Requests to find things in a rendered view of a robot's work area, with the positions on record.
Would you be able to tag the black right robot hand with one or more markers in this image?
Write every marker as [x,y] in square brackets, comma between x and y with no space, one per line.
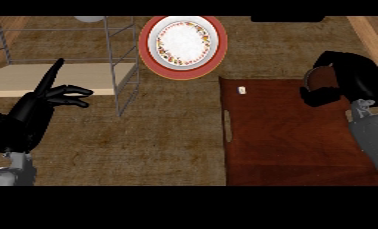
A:
[356,76]

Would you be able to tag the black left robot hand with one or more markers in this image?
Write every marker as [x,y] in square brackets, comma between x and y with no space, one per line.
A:
[27,113]

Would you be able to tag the brown cupcake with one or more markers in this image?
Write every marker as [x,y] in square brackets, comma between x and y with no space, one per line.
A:
[322,77]

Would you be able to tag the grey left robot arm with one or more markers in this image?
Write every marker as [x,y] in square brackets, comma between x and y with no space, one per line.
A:
[17,171]

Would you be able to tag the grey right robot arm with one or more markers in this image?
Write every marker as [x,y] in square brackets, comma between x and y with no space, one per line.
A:
[367,136]

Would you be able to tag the dark brown wooden tray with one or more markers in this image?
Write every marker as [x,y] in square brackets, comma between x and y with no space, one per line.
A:
[290,139]

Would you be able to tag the white plate with floral rim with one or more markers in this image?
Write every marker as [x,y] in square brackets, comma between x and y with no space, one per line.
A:
[182,43]

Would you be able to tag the pale wooden strip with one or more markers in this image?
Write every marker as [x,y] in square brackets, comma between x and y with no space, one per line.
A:
[367,33]

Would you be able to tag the pale wooden shelf board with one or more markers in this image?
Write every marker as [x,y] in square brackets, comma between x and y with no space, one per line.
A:
[79,76]

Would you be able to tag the small white block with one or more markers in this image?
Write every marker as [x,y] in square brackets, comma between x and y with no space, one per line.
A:
[241,90]

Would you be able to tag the brown wooden panel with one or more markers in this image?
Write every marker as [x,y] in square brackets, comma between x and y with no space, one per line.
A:
[12,23]

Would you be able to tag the red oval placemat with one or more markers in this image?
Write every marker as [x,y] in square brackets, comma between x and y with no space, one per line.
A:
[222,46]

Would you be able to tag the pale grey bowl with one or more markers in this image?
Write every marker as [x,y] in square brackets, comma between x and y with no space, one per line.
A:
[89,18]

